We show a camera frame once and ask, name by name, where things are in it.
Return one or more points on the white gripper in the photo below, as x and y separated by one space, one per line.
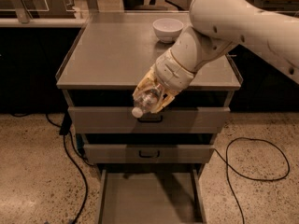
172 72

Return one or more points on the clear plastic water bottle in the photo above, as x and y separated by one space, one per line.
147 99

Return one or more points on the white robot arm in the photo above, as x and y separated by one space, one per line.
217 26

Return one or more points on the grey top drawer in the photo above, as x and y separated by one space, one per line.
172 120

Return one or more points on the grey drawer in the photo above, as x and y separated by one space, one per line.
161 197
172 120
148 153

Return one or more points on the grey drawer cabinet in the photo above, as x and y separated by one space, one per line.
109 58

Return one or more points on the grey middle drawer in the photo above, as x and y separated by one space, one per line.
148 153

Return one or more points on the grey bottom drawer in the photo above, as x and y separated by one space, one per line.
161 197

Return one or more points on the white ceramic bowl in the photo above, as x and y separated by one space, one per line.
167 30

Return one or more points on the black power adapter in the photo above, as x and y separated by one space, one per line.
66 124

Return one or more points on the white horizontal rail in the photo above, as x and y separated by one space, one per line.
43 23

